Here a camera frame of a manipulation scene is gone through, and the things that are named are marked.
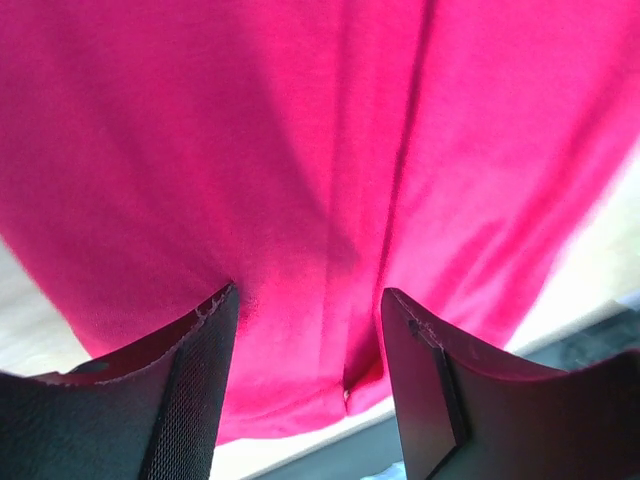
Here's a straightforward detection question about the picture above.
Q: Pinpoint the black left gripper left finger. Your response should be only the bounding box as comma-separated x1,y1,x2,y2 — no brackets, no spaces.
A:
1,285,239,479

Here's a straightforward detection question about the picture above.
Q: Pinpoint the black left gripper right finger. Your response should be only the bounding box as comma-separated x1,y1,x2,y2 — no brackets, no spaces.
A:
381,288,639,479

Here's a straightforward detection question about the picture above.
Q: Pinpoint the red t shirt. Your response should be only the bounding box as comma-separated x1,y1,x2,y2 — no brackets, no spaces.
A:
1,1,639,443

